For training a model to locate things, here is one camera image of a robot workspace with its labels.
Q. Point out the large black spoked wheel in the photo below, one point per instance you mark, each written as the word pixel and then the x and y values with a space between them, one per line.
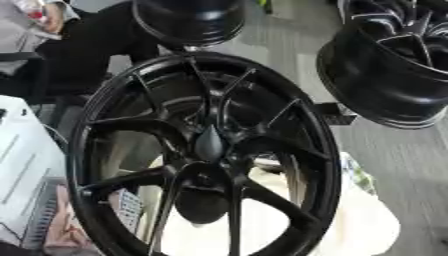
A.
pixel 125 126

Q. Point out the black wheel rim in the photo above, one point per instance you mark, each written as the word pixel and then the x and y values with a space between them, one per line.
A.
pixel 192 20

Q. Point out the black spoked wheel with silver edges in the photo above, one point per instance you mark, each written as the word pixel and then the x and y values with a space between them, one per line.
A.
pixel 373 76

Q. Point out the grey perforated panel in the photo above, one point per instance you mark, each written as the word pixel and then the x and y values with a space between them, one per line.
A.
pixel 129 206

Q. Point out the person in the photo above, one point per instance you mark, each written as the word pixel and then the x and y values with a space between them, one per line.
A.
pixel 93 50

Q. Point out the white plastic bag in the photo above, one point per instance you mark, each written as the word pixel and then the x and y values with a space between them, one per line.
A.
pixel 361 223

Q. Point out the white box with grey lines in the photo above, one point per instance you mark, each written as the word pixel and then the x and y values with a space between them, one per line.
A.
pixel 26 156

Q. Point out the person's hand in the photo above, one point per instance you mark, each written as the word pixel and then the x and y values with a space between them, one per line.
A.
pixel 53 16

